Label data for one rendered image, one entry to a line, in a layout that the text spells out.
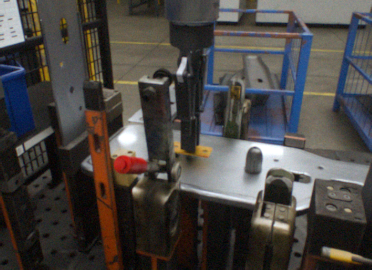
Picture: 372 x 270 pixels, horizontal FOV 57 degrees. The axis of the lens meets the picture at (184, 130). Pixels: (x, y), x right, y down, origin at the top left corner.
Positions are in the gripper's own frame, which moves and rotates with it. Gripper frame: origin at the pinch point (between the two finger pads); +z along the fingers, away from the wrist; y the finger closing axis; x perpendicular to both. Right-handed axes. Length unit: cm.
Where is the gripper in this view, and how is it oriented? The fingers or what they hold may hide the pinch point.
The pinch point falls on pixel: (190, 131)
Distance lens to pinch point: 65.5
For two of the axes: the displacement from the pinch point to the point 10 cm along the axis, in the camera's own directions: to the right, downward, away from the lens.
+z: 0.0, 8.9, 4.5
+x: -9.5, -1.5, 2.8
